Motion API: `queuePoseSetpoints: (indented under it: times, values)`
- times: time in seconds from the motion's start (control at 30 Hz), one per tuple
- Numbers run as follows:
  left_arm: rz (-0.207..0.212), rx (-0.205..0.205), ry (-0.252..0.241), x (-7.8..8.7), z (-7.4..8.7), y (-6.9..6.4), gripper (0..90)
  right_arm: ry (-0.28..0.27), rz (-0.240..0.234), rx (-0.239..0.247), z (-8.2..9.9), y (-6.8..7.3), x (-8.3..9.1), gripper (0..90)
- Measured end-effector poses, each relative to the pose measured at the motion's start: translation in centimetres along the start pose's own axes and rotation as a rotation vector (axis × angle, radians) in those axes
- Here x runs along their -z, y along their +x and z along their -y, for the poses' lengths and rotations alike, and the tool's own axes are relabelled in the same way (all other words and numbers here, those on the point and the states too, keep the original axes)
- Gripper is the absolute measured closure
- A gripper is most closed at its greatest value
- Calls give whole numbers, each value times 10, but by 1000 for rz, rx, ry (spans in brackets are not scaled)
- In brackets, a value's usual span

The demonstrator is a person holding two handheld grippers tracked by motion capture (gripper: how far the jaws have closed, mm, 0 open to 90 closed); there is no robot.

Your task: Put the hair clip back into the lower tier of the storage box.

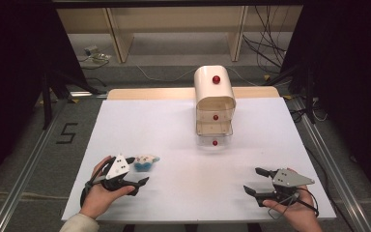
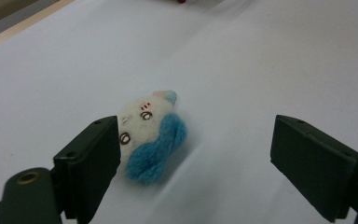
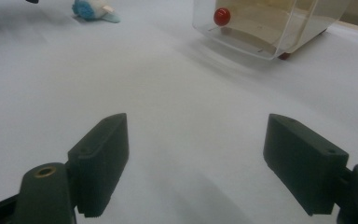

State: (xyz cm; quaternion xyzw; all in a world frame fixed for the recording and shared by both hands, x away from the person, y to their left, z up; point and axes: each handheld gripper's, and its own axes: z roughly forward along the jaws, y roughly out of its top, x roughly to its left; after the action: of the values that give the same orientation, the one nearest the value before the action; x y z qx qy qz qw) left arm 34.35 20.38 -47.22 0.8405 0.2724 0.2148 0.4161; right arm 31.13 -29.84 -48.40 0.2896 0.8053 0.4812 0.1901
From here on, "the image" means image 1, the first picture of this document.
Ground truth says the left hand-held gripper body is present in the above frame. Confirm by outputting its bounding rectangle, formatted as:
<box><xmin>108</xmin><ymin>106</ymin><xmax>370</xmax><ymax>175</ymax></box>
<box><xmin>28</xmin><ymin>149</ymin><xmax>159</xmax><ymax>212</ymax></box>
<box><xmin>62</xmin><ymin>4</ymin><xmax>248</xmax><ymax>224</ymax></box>
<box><xmin>91</xmin><ymin>153</ymin><xmax>140</xmax><ymax>197</ymax></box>

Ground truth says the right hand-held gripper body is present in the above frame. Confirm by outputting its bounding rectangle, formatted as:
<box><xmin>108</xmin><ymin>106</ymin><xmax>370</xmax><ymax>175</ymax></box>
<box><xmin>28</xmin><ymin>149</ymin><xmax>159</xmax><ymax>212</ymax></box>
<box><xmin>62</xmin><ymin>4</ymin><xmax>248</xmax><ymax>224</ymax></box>
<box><xmin>256</xmin><ymin>167</ymin><xmax>316</xmax><ymax>208</ymax></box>

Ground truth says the person's left hand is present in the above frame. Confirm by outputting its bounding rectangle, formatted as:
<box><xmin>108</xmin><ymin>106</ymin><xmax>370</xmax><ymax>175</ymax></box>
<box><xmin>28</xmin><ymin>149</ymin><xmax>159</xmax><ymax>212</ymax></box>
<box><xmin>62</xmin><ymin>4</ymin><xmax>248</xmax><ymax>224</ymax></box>
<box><xmin>79</xmin><ymin>155</ymin><xmax>136</xmax><ymax>220</ymax></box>

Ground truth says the person's right hand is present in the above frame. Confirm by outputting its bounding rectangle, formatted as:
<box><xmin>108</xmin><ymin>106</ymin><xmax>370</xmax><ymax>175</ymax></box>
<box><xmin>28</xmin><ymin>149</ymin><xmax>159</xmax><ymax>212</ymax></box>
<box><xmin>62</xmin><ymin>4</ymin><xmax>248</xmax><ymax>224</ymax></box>
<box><xmin>262</xmin><ymin>192</ymin><xmax>324</xmax><ymax>232</ymax></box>

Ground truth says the blue white toy cupcake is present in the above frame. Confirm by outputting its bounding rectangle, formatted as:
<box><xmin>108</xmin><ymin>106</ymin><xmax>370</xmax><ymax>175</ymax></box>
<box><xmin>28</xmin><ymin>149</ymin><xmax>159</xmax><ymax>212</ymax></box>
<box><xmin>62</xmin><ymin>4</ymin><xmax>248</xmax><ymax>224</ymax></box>
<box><xmin>132</xmin><ymin>154</ymin><xmax>161</xmax><ymax>173</ymax></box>

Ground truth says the clear drawer red knob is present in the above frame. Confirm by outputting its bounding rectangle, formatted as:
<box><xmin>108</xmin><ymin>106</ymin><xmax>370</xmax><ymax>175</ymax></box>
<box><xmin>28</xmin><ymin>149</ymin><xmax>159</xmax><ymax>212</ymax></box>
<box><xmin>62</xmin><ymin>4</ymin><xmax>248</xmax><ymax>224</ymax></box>
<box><xmin>195</xmin><ymin>120</ymin><xmax>234</xmax><ymax>150</ymax></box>

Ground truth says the white drawer red knob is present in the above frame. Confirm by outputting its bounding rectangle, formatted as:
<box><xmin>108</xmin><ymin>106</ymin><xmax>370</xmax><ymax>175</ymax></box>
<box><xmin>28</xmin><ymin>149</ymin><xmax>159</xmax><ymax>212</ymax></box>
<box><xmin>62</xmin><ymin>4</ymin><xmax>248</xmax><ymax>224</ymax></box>
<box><xmin>195</xmin><ymin>97</ymin><xmax>237</xmax><ymax>124</ymax></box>

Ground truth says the black tripod stand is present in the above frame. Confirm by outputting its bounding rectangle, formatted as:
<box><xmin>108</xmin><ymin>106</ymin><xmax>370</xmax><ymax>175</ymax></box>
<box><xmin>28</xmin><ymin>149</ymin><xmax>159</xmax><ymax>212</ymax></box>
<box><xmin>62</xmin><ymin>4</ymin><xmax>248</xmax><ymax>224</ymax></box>
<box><xmin>40</xmin><ymin>62</ymin><xmax>108</xmax><ymax>131</ymax></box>
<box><xmin>269</xmin><ymin>59</ymin><xmax>318</xmax><ymax>125</ymax></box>

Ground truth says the white mini drawer cabinet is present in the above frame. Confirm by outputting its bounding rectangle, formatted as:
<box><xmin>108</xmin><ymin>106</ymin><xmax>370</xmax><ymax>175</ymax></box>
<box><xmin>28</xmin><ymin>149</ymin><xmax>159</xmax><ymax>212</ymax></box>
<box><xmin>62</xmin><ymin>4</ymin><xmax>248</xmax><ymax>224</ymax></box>
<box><xmin>193</xmin><ymin>65</ymin><xmax>237</xmax><ymax>150</ymax></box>

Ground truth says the dark curtain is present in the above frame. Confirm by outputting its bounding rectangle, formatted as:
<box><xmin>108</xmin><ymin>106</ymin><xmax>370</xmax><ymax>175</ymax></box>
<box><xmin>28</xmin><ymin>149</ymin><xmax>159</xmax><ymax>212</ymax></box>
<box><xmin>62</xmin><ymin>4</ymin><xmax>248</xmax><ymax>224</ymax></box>
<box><xmin>0</xmin><ymin>0</ymin><xmax>89</xmax><ymax>196</ymax></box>
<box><xmin>279</xmin><ymin>0</ymin><xmax>371</xmax><ymax>211</ymax></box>

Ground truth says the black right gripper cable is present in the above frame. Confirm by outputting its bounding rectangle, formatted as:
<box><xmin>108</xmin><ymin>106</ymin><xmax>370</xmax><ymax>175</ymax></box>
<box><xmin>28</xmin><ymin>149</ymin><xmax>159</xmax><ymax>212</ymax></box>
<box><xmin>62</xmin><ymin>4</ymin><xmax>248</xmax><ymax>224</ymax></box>
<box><xmin>294</xmin><ymin>188</ymin><xmax>321</xmax><ymax>218</ymax></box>

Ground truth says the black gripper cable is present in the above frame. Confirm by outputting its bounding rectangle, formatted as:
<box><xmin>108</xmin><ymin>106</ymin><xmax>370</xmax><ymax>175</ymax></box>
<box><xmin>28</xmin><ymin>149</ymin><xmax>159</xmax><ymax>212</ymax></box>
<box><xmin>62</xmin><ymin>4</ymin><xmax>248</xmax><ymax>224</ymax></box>
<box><xmin>79</xmin><ymin>157</ymin><xmax>117</xmax><ymax>208</ymax></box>
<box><xmin>294</xmin><ymin>188</ymin><xmax>321</xmax><ymax>218</ymax></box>

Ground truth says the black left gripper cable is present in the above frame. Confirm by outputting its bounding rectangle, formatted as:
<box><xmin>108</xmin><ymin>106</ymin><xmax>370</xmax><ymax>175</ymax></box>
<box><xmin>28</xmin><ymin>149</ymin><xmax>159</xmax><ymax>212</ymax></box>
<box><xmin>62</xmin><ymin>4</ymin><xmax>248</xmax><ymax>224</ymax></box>
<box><xmin>79</xmin><ymin>157</ymin><xmax>117</xmax><ymax>208</ymax></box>

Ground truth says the aluminium floor rail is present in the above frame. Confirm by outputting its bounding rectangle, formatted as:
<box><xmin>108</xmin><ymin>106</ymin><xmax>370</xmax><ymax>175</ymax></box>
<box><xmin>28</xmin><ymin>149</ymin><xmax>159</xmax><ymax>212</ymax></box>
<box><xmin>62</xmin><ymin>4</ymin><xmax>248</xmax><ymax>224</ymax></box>
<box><xmin>288</xmin><ymin>96</ymin><xmax>371</xmax><ymax>232</ymax></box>
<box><xmin>0</xmin><ymin>102</ymin><xmax>66</xmax><ymax>232</ymax></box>

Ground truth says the bundle of black cables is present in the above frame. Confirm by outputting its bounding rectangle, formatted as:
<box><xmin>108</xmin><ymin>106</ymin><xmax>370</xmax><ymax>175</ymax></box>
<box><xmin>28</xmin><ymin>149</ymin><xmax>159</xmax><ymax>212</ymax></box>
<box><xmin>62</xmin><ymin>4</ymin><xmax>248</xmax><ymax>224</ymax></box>
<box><xmin>242</xmin><ymin>5</ymin><xmax>288</xmax><ymax>75</ymax></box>

